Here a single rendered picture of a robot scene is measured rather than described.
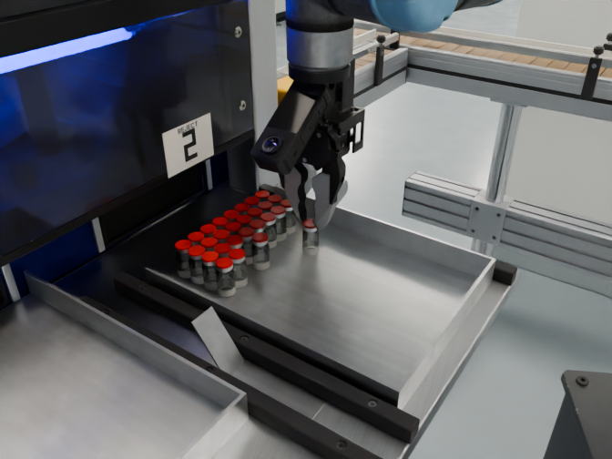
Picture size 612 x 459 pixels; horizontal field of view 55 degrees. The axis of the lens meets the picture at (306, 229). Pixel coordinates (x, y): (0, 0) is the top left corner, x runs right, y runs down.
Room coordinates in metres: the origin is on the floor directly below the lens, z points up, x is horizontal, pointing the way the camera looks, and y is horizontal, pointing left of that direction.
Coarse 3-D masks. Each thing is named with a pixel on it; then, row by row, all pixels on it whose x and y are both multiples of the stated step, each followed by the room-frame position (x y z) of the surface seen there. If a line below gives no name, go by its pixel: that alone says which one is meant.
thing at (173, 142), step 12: (192, 120) 0.70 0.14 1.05; (204, 120) 0.72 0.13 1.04; (168, 132) 0.67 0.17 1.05; (180, 132) 0.68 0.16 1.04; (204, 132) 0.72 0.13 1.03; (168, 144) 0.67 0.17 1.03; (180, 144) 0.68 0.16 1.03; (204, 144) 0.72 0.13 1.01; (168, 156) 0.66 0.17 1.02; (180, 156) 0.68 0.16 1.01; (204, 156) 0.71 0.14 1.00; (168, 168) 0.66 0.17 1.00; (180, 168) 0.68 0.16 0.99
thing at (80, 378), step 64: (0, 320) 0.51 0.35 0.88; (64, 320) 0.51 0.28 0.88; (0, 384) 0.42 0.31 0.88; (64, 384) 0.42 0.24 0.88; (128, 384) 0.42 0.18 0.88; (192, 384) 0.41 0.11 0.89; (0, 448) 0.34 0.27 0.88; (64, 448) 0.34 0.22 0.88; (128, 448) 0.34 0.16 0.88; (192, 448) 0.32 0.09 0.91
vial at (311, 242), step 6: (306, 228) 0.64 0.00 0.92; (306, 234) 0.64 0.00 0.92; (312, 234) 0.64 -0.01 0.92; (318, 234) 0.65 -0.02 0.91; (306, 240) 0.64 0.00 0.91; (312, 240) 0.64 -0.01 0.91; (318, 240) 0.65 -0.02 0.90; (306, 246) 0.64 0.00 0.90; (312, 246) 0.64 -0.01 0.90; (318, 246) 0.65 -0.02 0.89; (306, 252) 0.64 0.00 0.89; (312, 252) 0.64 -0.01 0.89
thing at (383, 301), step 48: (288, 240) 0.68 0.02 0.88; (336, 240) 0.68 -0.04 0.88; (384, 240) 0.67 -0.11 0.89; (432, 240) 0.63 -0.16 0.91; (192, 288) 0.57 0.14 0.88; (240, 288) 0.57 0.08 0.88; (288, 288) 0.57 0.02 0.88; (336, 288) 0.57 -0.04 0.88; (384, 288) 0.57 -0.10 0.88; (432, 288) 0.57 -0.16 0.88; (480, 288) 0.55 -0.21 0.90; (288, 336) 0.45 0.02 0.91; (336, 336) 0.49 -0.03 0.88; (384, 336) 0.49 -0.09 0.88; (432, 336) 0.49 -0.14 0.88; (384, 384) 0.38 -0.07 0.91
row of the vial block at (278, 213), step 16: (272, 208) 0.69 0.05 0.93; (288, 208) 0.70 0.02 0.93; (256, 224) 0.65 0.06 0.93; (272, 224) 0.66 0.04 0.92; (288, 224) 0.70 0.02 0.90; (240, 240) 0.61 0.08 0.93; (272, 240) 0.66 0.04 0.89; (208, 256) 0.58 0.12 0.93; (224, 256) 0.59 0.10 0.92; (208, 272) 0.57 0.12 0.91; (208, 288) 0.57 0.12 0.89
